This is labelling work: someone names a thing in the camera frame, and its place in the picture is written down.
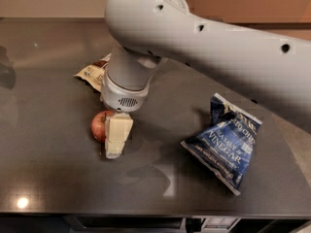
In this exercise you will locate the red apple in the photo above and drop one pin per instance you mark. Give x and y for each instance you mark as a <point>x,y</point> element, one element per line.
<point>98,125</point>

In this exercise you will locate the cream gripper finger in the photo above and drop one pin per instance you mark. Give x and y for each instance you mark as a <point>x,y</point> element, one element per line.
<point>117,129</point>

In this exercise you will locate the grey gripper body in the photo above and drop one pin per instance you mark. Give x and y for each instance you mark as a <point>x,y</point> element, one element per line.
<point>121,97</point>

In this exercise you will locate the brown cookie snack bag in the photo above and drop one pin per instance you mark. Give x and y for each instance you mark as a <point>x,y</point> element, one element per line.
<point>93,74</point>

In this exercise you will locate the blue vinegar chips bag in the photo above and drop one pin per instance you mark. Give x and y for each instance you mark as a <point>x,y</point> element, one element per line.
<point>227,145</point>

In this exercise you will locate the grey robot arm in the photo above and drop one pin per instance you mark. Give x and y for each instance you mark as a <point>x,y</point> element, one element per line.
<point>271,69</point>

